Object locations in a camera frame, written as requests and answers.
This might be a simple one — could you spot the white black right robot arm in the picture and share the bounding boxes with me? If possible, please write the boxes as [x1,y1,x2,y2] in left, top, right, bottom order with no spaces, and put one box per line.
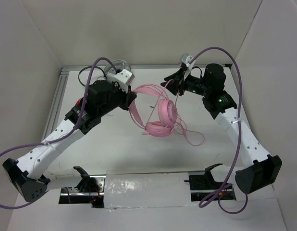
[161,64,282,194]

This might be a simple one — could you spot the black on-ear headphones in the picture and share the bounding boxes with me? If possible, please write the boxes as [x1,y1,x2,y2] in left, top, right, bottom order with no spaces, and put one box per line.
[78,66,107,88]

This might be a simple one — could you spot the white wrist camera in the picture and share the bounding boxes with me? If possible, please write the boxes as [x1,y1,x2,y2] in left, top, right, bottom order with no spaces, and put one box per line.
[180,53,194,80]
[107,69,135,93]

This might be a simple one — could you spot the white grey gaming headphones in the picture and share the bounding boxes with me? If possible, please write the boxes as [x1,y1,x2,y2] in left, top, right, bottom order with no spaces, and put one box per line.
[104,59,132,75]

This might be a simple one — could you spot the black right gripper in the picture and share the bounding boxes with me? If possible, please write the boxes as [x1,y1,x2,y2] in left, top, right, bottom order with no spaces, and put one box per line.
[161,67,210,96]

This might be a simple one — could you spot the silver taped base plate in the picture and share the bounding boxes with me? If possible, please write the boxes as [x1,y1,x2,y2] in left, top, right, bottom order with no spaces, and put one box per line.
[59,170,222,209]

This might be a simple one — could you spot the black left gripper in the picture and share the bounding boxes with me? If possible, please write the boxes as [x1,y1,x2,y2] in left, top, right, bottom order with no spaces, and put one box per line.
[98,81,136,116]

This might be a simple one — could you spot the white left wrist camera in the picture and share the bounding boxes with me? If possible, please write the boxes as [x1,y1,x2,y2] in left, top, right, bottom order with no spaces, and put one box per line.
[107,69,135,93]

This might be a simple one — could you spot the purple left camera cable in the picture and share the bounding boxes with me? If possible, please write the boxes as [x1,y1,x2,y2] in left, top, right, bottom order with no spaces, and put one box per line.
[0,57,123,210]

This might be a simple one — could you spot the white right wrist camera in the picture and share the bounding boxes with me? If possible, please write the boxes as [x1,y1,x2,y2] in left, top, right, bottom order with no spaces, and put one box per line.
[180,53,194,80]

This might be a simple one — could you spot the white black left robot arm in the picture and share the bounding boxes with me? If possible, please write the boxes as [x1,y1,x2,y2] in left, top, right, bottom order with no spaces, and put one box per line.
[2,80,136,203]

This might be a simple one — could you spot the pink headphones with cable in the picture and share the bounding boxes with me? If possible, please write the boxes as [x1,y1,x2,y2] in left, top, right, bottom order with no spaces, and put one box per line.
[128,84,205,147]

